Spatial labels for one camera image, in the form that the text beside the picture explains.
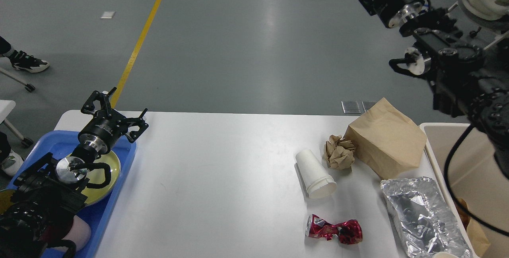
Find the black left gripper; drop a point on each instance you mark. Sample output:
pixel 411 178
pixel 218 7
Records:
pixel 104 130

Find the pink mug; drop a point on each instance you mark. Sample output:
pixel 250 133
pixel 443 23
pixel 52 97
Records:
pixel 75 230

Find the brown paper bag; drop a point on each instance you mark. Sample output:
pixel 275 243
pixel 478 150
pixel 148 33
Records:
pixel 386 140

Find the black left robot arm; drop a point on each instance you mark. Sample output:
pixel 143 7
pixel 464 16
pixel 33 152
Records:
pixel 61 198

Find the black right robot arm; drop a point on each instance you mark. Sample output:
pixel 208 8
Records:
pixel 463 79

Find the blue plastic tray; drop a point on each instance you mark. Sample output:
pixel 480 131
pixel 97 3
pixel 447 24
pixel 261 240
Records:
pixel 61 143

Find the white paper scrap on floor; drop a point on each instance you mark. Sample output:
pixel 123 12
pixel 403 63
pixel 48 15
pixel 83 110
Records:
pixel 108 15

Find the right metal floor plate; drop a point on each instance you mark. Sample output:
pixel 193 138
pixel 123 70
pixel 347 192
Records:
pixel 366 105

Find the metal floor plate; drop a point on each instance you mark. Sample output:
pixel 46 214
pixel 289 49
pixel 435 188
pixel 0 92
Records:
pixel 351 107
pixel 366 105

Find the left metal floor plate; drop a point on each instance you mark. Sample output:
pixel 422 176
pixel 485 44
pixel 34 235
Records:
pixel 351 107

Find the teal mug yellow inside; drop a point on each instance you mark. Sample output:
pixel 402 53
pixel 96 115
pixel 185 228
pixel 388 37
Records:
pixel 5 200

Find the crushed red can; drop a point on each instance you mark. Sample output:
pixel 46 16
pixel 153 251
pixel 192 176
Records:
pixel 348 232

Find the small brown paper in bin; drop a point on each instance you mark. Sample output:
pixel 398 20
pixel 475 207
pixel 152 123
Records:
pixel 473 229

